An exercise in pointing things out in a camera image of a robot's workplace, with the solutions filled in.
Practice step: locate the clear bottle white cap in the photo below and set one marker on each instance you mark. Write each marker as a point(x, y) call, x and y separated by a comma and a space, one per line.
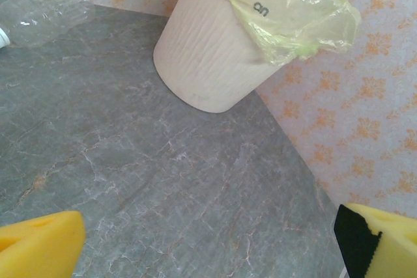
point(42, 19)

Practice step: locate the translucent yellow-green bin liner bag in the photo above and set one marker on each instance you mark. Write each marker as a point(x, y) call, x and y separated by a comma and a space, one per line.
point(299, 14)

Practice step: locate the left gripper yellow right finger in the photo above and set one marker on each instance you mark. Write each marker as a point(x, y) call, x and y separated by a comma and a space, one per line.
point(391, 245)

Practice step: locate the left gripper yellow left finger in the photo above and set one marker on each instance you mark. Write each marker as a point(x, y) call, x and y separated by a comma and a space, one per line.
point(39, 245)

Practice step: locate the cream plastic bin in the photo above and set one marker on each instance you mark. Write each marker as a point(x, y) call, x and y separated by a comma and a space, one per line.
point(208, 56)

